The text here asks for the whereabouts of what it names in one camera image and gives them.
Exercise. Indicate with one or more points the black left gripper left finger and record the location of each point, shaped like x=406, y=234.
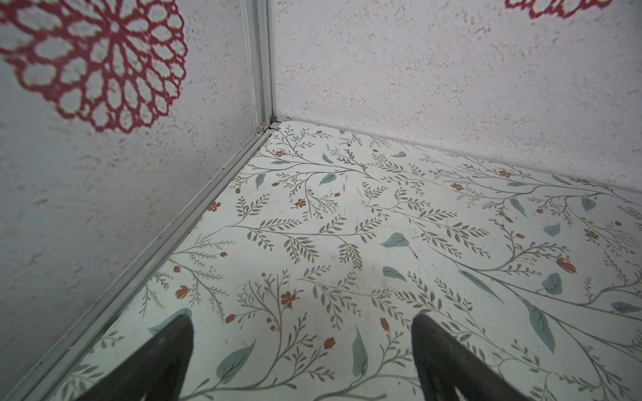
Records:
x=156, y=371

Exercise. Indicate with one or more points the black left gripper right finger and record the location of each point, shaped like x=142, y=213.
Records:
x=446, y=369

